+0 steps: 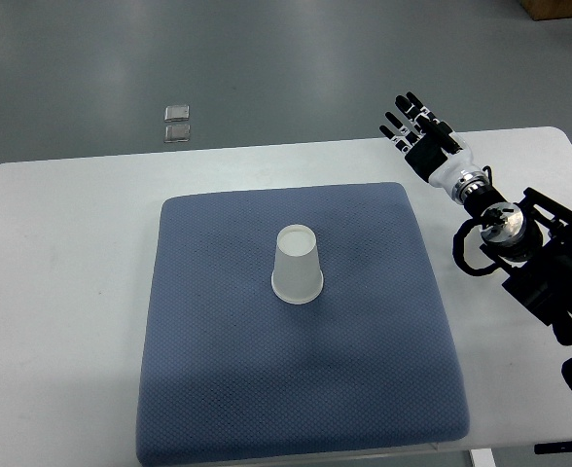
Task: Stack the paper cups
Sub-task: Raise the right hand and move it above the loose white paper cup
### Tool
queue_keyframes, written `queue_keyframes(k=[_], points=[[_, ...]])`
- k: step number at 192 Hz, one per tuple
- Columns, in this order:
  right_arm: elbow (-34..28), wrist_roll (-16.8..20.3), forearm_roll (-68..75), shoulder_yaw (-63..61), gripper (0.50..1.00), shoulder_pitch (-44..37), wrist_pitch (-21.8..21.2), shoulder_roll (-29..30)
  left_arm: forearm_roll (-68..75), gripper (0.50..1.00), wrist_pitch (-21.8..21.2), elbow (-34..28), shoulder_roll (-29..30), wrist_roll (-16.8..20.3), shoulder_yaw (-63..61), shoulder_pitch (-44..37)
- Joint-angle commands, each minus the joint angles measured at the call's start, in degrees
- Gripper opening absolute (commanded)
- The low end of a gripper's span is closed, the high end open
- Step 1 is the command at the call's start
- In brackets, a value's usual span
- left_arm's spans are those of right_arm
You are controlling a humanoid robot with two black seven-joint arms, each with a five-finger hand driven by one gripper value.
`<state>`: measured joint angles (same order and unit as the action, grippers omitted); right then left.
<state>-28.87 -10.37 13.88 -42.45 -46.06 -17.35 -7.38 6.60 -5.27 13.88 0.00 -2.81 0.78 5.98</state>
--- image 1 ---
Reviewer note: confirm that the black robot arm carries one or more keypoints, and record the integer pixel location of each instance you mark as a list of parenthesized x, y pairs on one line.
[(530, 240)]

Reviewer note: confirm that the black table control panel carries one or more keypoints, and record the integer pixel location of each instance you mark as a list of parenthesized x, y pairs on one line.
[(553, 448)]

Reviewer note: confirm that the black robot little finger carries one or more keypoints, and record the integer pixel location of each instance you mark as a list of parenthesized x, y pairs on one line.
[(400, 142)]

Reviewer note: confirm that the lower metal floor socket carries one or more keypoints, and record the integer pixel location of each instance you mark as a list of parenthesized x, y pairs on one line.
[(177, 133)]

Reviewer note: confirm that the metal floor socket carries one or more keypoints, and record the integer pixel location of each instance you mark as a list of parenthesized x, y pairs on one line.
[(177, 113), (177, 133)]

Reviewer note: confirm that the white table leg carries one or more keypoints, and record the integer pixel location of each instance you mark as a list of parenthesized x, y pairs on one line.
[(482, 458)]

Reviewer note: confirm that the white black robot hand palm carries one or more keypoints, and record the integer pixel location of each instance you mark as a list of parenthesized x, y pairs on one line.
[(440, 168)]

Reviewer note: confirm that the blue fabric cushion mat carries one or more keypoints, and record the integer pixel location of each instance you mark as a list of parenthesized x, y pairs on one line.
[(231, 372)]

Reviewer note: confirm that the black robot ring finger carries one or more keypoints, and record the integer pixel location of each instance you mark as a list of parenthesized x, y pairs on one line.
[(400, 128)]

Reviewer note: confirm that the upper metal floor socket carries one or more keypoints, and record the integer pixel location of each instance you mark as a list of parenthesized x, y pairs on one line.
[(177, 113)]

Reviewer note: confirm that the white paper cup on mat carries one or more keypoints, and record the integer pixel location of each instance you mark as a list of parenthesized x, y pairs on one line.
[(297, 278)]

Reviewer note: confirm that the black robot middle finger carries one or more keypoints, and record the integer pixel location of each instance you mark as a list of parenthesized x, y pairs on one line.
[(408, 111)]

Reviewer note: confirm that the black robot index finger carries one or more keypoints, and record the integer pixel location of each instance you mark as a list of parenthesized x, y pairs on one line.
[(419, 106)]

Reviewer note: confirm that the black robot thumb finger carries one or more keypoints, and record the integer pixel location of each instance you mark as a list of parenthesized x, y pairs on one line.
[(439, 132)]

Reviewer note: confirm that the brown wooden box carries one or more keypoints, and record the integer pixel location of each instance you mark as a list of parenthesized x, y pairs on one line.
[(547, 9)]

